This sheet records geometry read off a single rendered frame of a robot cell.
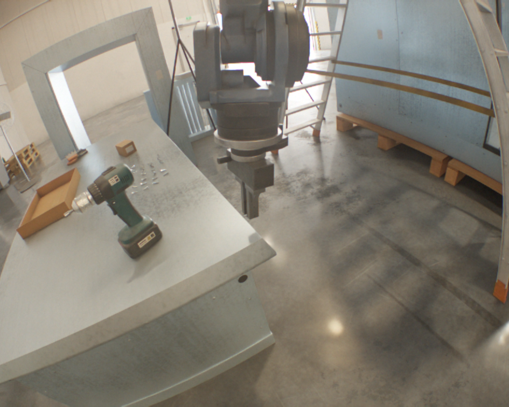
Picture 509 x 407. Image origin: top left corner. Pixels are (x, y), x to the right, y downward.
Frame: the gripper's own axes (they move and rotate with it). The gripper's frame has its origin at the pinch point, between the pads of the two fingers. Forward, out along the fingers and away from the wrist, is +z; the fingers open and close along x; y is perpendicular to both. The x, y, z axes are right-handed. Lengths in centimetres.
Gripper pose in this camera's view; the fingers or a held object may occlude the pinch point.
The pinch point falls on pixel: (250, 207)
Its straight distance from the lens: 61.6
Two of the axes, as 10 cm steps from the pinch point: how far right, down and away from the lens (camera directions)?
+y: -8.7, 2.8, -4.1
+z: 0.2, 8.5, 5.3
